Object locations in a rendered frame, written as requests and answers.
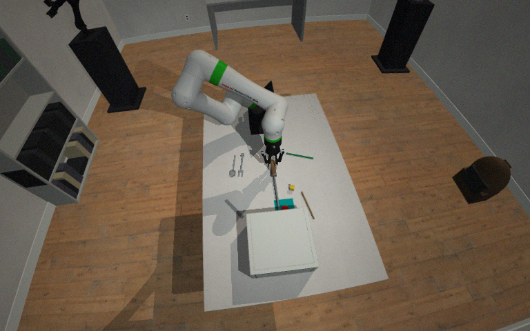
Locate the teal square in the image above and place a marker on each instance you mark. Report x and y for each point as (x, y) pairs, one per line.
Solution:
(283, 202)

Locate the brown wooden tool handle with grey metal rod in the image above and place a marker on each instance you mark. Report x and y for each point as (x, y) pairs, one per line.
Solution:
(274, 174)

